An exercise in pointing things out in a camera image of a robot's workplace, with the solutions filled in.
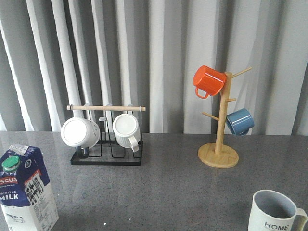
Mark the white HOME mug grey inside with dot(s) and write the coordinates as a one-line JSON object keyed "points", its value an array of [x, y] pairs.
{"points": [[274, 211]]}

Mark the blue white milk carton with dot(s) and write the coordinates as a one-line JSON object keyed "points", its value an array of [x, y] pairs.
{"points": [[26, 195]]}

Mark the white ribbed mug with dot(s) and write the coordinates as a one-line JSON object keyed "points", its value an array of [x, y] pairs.
{"points": [[127, 131]]}

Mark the orange enamel mug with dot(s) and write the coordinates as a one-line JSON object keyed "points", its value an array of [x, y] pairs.
{"points": [[208, 81]]}

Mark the wooden mug tree stand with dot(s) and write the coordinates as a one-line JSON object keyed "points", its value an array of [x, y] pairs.
{"points": [[217, 154]]}

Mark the blue ceramic mug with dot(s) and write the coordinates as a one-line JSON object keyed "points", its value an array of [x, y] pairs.
{"points": [[240, 122]]}

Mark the grey pleated curtain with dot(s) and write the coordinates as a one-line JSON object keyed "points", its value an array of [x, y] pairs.
{"points": [[54, 53]]}

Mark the black wire mug rack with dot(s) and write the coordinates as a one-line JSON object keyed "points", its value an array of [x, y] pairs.
{"points": [[107, 151]]}

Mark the white smooth mug black handle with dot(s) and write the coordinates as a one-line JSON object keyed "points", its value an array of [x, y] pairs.
{"points": [[80, 133]]}

